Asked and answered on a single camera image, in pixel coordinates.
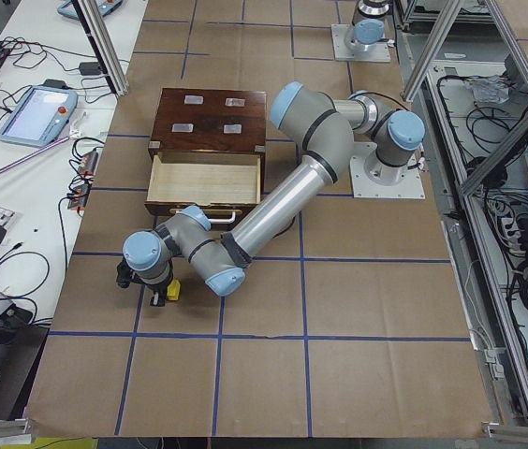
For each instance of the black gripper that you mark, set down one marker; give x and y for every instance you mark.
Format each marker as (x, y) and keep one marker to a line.
(155, 287)

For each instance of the yellow block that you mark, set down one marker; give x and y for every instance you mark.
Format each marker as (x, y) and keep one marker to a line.
(173, 290)

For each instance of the light wooden drawer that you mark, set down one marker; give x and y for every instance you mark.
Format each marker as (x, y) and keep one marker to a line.
(224, 185)

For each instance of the dark wooden drawer cabinet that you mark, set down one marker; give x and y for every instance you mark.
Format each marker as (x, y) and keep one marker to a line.
(209, 120)

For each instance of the blue teach pendant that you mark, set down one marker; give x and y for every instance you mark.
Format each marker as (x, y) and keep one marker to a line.
(39, 117)

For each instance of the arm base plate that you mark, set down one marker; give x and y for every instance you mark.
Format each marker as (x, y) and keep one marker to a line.
(346, 47)
(372, 179)

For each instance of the aluminium profile post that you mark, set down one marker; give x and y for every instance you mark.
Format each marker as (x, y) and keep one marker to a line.
(97, 34)

